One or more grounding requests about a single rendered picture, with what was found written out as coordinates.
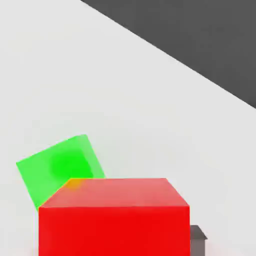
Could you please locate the small green cube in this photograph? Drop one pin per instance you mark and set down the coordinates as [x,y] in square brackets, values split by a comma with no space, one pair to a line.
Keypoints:
[50,172]

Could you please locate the small red cube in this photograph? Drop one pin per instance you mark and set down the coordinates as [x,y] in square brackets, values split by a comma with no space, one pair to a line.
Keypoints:
[114,230]

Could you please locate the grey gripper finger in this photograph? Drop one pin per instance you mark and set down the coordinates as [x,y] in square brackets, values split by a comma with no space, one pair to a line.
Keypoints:
[197,242]

